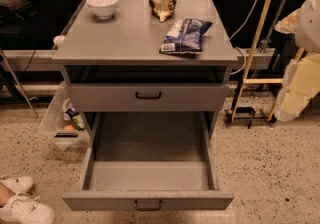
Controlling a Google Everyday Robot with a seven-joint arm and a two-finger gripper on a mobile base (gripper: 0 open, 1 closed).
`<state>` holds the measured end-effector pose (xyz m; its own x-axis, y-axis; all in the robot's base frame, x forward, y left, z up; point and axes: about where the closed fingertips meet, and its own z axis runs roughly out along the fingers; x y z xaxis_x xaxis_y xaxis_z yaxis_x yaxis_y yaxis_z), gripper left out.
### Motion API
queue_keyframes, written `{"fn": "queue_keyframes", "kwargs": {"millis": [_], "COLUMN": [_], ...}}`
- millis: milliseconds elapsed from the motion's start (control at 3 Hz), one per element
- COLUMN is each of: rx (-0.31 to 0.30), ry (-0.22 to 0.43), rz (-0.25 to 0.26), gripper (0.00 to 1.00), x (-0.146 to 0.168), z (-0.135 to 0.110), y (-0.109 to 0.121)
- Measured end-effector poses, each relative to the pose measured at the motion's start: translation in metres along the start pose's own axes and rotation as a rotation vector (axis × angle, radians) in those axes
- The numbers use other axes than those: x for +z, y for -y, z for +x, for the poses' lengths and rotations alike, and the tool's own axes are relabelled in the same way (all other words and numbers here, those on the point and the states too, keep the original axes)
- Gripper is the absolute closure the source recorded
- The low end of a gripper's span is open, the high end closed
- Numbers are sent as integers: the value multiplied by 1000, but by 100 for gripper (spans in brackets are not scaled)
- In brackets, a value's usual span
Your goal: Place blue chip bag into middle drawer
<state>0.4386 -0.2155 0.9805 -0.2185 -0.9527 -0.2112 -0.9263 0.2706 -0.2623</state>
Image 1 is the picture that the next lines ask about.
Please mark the small white knob object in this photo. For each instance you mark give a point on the small white knob object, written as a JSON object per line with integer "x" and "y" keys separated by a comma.
{"x": 58, "y": 40}

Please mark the blue chip bag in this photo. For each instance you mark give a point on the blue chip bag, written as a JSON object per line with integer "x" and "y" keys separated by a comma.
{"x": 185, "y": 37}

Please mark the person's bare leg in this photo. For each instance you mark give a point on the person's bare leg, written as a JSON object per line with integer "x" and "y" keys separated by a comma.
{"x": 5, "y": 194}

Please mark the white sneaker near camera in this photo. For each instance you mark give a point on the white sneaker near camera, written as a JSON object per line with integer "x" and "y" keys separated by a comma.
{"x": 26, "y": 210}

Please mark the white ceramic bowl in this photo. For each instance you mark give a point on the white ceramic bowl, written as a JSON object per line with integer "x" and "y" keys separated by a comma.
{"x": 103, "y": 9}

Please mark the closed grey upper drawer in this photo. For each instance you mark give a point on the closed grey upper drawer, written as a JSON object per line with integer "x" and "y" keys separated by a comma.
{"x": 147, "y": 97}

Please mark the snack packets inside bin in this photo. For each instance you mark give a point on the snack packets inside bin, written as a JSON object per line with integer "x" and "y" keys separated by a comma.
{"x": 71, "y": 114}

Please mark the open grey bottom drawer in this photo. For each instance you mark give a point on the open grey bottom drawer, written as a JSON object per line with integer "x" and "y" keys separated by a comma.
{"x": 149, "y": 161}

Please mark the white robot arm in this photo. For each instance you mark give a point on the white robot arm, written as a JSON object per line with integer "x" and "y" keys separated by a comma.
{"x": 307, "y": 35}

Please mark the yellow wooden frame stand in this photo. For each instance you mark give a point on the yellow wooden frame stand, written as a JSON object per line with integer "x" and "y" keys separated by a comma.
{"x": 256, "y": 47}

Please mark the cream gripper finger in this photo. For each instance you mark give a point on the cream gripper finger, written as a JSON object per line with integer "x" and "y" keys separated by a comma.
{"x": 288, "y": 24}
{"x": 301, "y": 83}

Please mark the grey drawer cabinet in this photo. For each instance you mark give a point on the grey drawer cabinet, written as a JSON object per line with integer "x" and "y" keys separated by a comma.
{"x": 125, "y": 50}

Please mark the clear plastic storage bin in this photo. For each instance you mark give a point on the clear plastic storage bin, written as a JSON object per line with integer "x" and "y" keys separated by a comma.
{"x": 64, "y": 134}

